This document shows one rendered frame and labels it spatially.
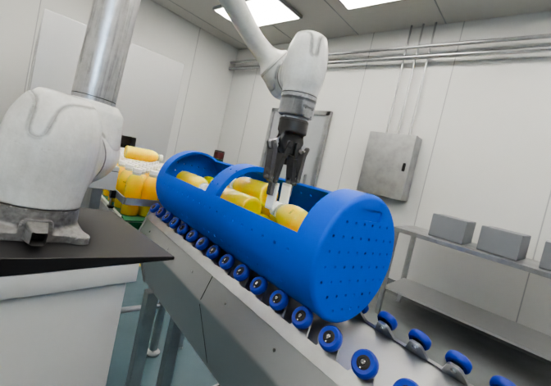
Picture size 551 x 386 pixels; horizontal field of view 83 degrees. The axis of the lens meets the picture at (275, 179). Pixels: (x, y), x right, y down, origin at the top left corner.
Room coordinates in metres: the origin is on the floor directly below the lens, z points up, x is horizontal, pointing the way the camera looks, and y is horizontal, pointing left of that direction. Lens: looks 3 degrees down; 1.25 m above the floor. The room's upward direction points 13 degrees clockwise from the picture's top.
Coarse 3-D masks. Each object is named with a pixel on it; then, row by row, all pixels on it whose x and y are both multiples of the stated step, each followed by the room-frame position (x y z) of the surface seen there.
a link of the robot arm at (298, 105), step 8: (288, 96) 0.75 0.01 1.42; (296, 96) 0.75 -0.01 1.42; (304, 96) 0.75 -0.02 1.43; (312, 96) 0.76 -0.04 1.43; (280, 104) 0.77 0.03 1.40; (288, 104) 0.75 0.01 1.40; (296, 104) 0.75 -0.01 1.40; (304, 104) 0.75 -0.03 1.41; (312, 104) 0.76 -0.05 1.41; (280, 112) 0.77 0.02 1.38; (288, 112) 0.75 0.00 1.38; (296, 112) 0.75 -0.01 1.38; (304, 112) 0.75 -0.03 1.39; (312, 112) 0.77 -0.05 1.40
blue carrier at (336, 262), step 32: (192, 160) 1.30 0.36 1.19; (160, 192) 1.19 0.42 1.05; (192, 192) 0.98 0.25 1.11; (320, 192) 0.87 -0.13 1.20; (352, 192) 0.66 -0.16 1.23; (192, 224) 1.01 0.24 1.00; (224, 224) 0.81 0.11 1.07; (256, 224) 0.71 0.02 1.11; (320, 224) 0.59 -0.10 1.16; (352, 224) 0.62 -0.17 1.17; (384, 224) 0.70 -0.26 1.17; (256, 256) 0.71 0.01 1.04; (288, 256) 0.62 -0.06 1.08; (320, 256) 0.57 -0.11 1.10; (352, 256) 0.64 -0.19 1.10; (384, 256) 0.72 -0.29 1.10; (288, 288) 0.64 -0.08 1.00; (320, 288) 0.59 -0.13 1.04; (352, 288) 0.66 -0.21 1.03
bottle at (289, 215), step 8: (280, 208) 0.75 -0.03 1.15; (288, 208) 0.73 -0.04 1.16; (296, 208) 0.73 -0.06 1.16; (280, 216) 0.73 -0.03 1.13; (288, 216) 0.72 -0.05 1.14; (296, 216) 0.70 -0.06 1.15; (304, 216) 0.70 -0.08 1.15; (280, 224) 0.73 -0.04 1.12; (288, 224) 0.71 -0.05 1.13; (296, 224) 0.69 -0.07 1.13
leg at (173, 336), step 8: (168, 328) 1.35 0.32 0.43; (176, 328) 1.34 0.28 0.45; (168, 336) 1.34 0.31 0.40; (176, 336) 1.34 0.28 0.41; (168, 344) 1.33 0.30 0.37; (176, 344) 1.35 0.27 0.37; (168, 352) 1.33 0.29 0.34; (176, 352) 1.35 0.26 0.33; (168, 360) 1.33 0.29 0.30; (160, 368) 1.35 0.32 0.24; (168, 368) 1.34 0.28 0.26; (160, 376) 1.34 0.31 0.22; (168, 376) 1.34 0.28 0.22; (160, 384) 1.33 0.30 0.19; (168, 384) 1.35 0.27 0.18
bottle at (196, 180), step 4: (180, 172) 1.22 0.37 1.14; (184, 172) 1.21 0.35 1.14; (188, 172) 1.21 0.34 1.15; (176, 176) 1.22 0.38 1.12; (180, 176) 1.20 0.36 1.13; (184, 176) 1.18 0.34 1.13; (188, 176) 1.16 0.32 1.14; (192, 176) 1.15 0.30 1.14; (196, 176) 1.14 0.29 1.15; (200, 176) 1.15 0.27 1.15; (184, 180) 1.16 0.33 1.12; (188, 180) 1.14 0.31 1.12; (192, 180) 1.12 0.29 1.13; (196, 180) 1.11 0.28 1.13; (200, 180) 1.11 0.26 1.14; (204, 180) 1.12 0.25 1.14; (192, 184) 1.11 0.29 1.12; (196, 184) 1.10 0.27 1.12; (200, 184) 1.10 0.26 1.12
